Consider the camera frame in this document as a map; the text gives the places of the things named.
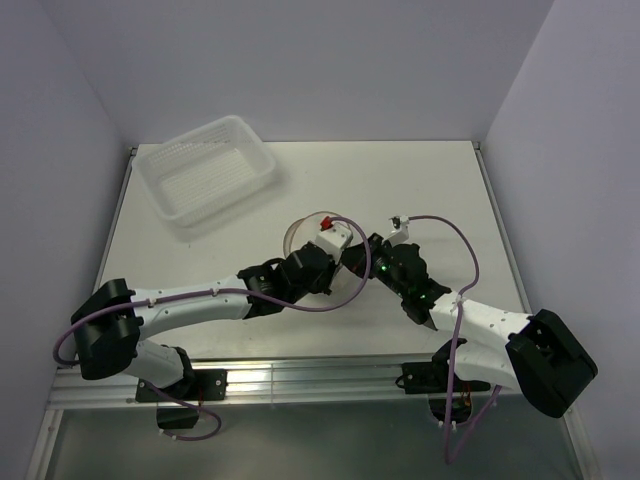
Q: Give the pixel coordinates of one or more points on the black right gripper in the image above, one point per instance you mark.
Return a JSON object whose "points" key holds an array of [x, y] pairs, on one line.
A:
{"points": [[355, 258]]}

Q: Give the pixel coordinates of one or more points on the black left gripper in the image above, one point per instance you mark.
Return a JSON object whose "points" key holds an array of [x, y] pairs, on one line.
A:
{"points": [[324, 286]]}

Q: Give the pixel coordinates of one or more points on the white mesh laundry bag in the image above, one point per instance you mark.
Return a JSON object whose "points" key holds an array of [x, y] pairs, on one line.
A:
{"points": [[301, 233]]}

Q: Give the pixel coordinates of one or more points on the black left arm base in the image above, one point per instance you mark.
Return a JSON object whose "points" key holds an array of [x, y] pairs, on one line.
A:
{"points": [[181, 406]]}

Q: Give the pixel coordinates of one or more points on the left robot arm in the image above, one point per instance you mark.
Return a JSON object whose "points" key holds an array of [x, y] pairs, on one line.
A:
{"points": [[115, 326]]}

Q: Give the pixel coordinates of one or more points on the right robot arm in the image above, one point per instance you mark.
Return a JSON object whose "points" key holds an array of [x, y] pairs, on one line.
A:
{"points": [[536, 355]]}

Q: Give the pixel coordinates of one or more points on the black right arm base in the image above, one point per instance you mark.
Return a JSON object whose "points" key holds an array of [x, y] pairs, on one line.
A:
{"points": [[427, 378]]}

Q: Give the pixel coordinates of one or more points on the white plastic mesh basket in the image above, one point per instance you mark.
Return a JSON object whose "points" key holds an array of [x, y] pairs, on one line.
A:
{"points": [[196, 179]]}

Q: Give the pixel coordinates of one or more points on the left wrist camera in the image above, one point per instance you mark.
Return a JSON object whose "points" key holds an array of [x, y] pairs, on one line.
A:
{"points": [[332, 237]]}

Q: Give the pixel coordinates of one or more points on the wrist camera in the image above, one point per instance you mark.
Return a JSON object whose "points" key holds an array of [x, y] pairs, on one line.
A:
{"points": [[400, 231], [332, 237]]}

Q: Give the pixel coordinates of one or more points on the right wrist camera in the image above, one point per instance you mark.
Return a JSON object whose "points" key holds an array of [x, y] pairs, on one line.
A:
{"points": [[400, 231]]}

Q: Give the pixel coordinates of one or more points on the aluminium front rail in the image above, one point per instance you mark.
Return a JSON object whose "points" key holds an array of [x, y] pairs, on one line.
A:
{"points": [[251, 382]]}

